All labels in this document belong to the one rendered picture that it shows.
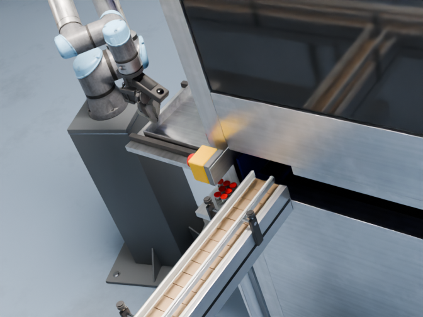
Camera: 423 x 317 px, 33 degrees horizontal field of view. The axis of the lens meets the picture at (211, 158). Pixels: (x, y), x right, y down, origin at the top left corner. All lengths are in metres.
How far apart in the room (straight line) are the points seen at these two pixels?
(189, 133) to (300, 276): 0.56
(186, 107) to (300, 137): 0.72
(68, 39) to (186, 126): 0.45
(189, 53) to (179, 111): 0.61
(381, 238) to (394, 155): 0.31
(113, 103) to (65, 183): 1.22
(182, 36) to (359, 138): 0.48
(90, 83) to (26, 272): 1.17
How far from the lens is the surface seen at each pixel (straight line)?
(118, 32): 2.08
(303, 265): 2.13
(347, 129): 1.61
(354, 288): 2.09
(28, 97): 4.55
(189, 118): 2.29
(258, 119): 1.75
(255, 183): 1.91
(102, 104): 2.57
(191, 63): 1.76
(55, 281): 3.27
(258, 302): 2.00
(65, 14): 2.26
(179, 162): 2.14
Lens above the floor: 2.22
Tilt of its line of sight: 39 degrees down
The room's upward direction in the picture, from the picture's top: 20 degrees counter-clockwise
